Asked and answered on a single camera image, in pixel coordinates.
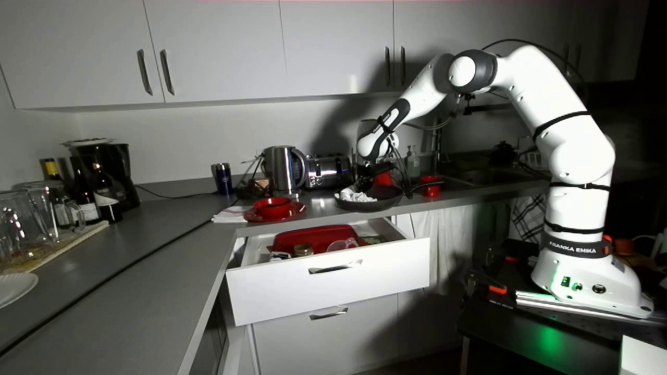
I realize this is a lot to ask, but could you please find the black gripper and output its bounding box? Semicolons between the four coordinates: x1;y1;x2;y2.
353;158;399;196

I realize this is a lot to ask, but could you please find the white cloth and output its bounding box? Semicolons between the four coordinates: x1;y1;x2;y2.
338;185;382;207

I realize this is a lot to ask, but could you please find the dark plate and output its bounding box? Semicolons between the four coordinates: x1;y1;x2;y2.
334;181;406;212

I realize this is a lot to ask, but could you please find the white plate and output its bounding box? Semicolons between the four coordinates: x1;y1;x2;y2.
0;271;40;310

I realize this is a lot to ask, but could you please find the chrome toaster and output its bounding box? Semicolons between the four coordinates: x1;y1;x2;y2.
301;153;353;191

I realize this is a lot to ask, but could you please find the small red cup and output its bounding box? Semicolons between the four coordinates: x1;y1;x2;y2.
417;175;446;202

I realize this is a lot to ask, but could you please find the sink faucet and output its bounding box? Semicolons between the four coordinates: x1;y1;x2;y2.
424;115;448;175

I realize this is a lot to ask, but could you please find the white curtain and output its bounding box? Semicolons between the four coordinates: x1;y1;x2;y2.
392;204;488;287

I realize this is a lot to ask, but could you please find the steel electric kettle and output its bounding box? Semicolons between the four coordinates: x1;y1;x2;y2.
258;145;308;196

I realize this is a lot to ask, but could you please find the red bowl on counter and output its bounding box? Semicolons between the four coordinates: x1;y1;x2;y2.
241;200;308;225

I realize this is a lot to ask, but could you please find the open white drawer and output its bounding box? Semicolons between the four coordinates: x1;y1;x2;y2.
223;216;434;329

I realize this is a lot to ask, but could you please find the small brown jar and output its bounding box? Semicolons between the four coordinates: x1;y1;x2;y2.
245;173;272;200

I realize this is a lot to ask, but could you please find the white napkin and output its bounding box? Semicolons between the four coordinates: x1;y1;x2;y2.
209;204;249;227

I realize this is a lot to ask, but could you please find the checkered towel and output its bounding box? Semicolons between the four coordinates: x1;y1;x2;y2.
509;195;549;246

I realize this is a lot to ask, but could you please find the closed white drawer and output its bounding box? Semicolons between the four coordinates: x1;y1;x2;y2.
245;289;419;375

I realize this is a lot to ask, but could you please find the black control box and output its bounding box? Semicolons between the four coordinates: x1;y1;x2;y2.
471;238;558;315

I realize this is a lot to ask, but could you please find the shadowed white cabinet door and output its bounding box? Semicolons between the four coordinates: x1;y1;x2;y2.
392;0;503;96

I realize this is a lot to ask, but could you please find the black robot cart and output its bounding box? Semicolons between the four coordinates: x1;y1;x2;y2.
457;238;667;375

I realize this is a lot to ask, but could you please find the black coffee maker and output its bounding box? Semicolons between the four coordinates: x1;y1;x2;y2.
61;136;142;225

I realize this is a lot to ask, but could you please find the dark wine bottle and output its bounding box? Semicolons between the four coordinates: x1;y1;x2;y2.
69;154;102;225

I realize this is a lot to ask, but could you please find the slim dark bottle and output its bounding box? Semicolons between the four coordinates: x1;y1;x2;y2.
59;156;80;227

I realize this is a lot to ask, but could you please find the wooden cutting board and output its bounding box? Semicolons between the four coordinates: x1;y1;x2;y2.
0;220;113;275

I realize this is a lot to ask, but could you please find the white box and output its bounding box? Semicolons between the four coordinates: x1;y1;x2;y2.
619;333;667;375

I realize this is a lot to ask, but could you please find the bottle with yellow cap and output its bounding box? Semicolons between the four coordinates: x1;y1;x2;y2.
37;156;70;231

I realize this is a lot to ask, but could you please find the wide white cabinet door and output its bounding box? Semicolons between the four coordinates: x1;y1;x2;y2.
0;0;166;112

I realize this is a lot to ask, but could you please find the clear drinking glass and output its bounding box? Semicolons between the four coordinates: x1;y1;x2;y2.
10;181;61;246
0;191;29;261

